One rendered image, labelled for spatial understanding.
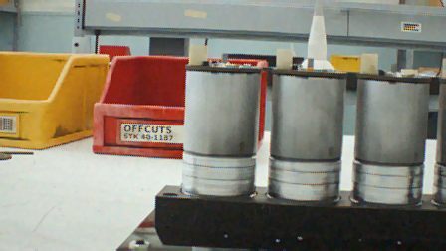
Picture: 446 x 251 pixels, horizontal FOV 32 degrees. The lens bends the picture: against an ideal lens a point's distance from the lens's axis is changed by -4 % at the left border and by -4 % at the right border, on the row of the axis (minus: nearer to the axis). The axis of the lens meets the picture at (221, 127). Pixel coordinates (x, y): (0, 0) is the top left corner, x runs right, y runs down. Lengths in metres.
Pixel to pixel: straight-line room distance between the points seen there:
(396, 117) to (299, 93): 0.03
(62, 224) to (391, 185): 0.13
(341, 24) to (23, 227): 2.23
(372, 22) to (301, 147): 2.25
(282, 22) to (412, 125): 2.24
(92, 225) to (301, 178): 0.09
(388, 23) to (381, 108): 2.25
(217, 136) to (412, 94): 0.06
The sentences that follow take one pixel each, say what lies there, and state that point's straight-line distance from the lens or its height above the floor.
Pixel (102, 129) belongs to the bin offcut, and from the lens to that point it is 0.50.
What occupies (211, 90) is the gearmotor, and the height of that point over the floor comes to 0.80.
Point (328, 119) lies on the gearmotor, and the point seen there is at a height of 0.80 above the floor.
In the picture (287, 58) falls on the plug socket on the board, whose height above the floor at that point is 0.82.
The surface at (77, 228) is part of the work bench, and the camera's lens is 0.30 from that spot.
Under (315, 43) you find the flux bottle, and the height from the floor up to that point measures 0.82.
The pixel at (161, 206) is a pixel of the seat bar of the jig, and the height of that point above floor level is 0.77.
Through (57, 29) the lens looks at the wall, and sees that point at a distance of 4.82.
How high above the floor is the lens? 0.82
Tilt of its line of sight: 6 degrees down
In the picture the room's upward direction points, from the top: 2 degrees clockwise
